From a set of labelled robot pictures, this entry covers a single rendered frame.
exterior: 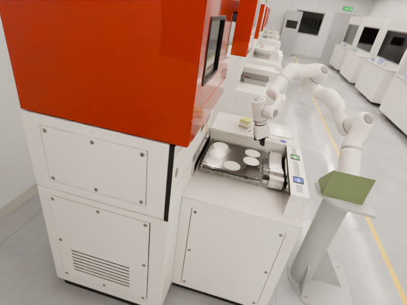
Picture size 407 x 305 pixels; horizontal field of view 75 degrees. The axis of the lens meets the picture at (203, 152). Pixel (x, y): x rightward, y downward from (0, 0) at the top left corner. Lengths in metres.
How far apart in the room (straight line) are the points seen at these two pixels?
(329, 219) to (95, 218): 1.37
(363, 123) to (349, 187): 0.39
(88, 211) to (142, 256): 0.36
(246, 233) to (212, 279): 0.47
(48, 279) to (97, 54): 1.58
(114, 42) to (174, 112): 0.31
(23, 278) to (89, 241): 0.73
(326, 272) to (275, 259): 0.76
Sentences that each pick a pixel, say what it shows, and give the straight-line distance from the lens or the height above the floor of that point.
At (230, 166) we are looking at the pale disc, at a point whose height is 0.90.
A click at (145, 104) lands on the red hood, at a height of 1.36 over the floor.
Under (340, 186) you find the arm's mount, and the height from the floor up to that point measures 0.91.
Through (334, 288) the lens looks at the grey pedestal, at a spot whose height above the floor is 0.01.
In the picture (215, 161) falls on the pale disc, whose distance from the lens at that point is 1.58.
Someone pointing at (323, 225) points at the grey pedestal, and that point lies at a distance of 1.90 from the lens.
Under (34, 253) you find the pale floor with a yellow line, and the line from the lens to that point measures 2.36.
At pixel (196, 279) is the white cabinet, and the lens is 1.86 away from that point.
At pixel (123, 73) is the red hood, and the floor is 1.46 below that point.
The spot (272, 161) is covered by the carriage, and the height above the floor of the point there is 0.88.
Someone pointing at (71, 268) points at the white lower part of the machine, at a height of 0.22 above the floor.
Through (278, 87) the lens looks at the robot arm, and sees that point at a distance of 1.69.
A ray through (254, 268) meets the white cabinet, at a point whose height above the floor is 0.44.
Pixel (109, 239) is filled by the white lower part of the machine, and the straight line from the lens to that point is 1.53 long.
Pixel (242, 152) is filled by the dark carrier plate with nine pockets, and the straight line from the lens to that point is 1.75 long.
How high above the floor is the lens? 1.72
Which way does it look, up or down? 30 degrees down
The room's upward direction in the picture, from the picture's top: 9 degrees clockwise
